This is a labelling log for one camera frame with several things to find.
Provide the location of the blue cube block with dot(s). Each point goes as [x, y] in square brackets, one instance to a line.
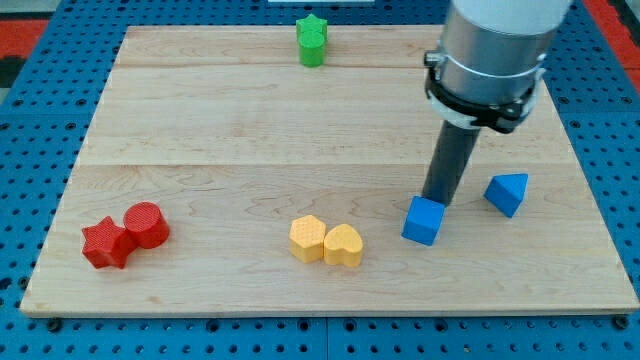
[423, 220]

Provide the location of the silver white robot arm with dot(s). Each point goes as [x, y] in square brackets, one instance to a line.
[488, 63]

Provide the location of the yellow hexagon block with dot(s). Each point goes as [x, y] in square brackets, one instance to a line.
[306, 238]

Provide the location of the yellow heart block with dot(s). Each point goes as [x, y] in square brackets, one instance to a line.
[343, 245]

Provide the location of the light wooden board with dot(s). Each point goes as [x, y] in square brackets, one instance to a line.
[233, 139]

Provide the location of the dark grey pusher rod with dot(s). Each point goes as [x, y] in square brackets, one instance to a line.
[451, 154]

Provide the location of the green cylinder block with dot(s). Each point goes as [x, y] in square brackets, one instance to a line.
[311, 47]

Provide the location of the green star block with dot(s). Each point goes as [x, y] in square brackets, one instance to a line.
[311, 24]

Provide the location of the red cylinder block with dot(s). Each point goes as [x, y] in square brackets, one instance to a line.
[147, 225]

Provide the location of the blue triangular prism block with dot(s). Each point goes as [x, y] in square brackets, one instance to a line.
[507, 192]

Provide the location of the red star block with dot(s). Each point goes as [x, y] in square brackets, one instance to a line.
[107, 244]

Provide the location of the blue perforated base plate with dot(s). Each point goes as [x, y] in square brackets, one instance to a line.
[44, 118]

